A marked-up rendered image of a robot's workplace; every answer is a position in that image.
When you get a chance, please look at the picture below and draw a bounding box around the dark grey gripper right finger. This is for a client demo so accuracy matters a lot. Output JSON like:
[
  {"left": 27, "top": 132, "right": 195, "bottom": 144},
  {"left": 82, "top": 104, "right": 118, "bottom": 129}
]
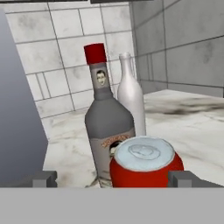
[{"left": 168, "top": 170, "right": 224, "bottom": 188}]

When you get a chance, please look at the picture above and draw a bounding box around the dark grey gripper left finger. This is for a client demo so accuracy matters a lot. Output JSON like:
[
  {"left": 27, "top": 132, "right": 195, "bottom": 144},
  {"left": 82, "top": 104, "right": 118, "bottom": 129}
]
[{"left": 6, "top": 170, "right": 58, "bottom": 188}]

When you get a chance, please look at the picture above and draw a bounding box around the dark overhead cabinet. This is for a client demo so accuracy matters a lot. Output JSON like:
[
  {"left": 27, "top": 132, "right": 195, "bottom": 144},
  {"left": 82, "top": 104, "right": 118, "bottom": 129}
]
[{"left": 0, "top": 0, "right": 155, "bottom": 4}]

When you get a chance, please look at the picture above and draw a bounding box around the red drink can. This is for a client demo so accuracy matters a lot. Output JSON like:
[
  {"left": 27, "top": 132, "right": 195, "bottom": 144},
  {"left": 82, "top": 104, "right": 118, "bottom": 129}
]
[{"left": 109, "top": 136, "right": 185, "bottom": 188}]

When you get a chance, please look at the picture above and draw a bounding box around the grey fridge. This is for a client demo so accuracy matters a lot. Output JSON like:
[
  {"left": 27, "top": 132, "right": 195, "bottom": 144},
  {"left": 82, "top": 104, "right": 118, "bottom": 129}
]
[{"left": 0, "top": 8, "right": 49, "bottom": 188}]

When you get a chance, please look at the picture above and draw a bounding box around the grey bottle with red cap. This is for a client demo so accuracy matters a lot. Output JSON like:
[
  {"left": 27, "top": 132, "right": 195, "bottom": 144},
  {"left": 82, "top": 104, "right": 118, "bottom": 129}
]
[{"left": 83, "top": 43, "right": 137, "bottom": 188}]

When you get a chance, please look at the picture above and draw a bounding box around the white bottle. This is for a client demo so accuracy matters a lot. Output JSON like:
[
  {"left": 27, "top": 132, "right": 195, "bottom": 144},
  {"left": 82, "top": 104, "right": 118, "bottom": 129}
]
[{"left": 116, "top": 52, "right": 147, "bottom": 137}]

